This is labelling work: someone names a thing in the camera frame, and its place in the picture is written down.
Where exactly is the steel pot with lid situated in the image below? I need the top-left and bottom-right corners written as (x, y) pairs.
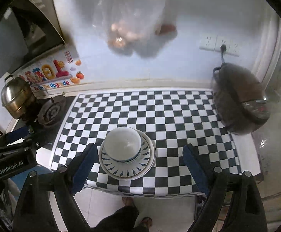
top-left (1, 74), bottom-right (36, 119)

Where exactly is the person's foot in sandal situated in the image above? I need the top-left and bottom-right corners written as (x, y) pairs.
top-left (139, 217), bottom-right (152, 229)

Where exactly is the black white checkered mat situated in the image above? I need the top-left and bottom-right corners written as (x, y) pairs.
top-left (50, 91), bottom-right (241, 196)

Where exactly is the dark brown rice cooker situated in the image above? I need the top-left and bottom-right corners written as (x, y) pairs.
top-left (212, 63), bottom-right (270, 135)

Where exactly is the black gas stove burner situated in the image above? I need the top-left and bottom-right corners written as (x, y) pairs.
top-left (37, 95), bottom-right (66, 126)

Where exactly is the white wall socket strip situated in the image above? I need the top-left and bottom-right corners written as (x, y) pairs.
top-left (199, 34), bottom-right (240, 57)

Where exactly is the black power plug cable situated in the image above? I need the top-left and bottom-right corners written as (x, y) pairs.
top-left (213, 43), bottom-right (228, 74)

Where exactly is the blue leaf patterned plate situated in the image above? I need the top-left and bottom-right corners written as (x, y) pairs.
top-left (99, 129), bottom-right (156, 180)

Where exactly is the plastic bag with eggs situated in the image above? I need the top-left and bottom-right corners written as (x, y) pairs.
top-left (92, 0), bottom-right (178, 58)

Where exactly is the white bowl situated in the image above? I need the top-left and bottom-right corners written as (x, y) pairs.
top-left (103, 127), bottom-right (141, 162)

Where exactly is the range hood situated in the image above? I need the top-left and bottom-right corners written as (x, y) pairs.
top-left (0, 0), bottom-right (65, 77)

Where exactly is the person's leg in black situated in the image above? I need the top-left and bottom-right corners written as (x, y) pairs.
top-left (92, 197), bottom-right (150, 232)

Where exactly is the colourful wall sticker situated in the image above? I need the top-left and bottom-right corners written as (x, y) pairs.
top-left (16, 47), bottom-right (87, 92)

